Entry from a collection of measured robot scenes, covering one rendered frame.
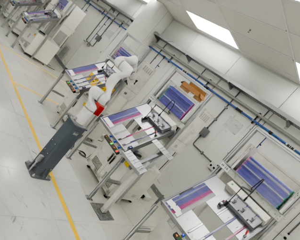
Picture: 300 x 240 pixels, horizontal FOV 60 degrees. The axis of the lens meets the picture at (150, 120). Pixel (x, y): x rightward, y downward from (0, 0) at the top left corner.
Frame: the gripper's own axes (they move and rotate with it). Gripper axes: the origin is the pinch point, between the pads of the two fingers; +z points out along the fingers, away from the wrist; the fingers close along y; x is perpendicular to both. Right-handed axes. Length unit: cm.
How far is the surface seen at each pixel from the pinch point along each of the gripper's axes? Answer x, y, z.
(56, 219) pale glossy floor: 151, 87, -26
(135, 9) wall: -380, -76, 274
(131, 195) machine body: 129, 5, 83
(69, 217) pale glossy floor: 150, 77, -11
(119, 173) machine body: 104, 21, 45
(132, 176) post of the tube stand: 116, 9, 5
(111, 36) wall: -328, -6, 326
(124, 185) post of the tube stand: 124, 19, 12
